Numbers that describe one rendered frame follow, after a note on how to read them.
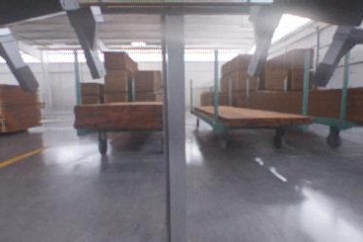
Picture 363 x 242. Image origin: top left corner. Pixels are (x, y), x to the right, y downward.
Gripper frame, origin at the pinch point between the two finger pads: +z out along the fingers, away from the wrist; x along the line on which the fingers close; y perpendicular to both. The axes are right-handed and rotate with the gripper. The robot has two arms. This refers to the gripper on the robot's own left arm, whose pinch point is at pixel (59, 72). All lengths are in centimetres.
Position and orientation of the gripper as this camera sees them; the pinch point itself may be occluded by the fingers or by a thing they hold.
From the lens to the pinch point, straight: 40.0
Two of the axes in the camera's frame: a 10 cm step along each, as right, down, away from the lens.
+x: -9.8, 1.3, 1.2
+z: 1.7, 8.6, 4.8
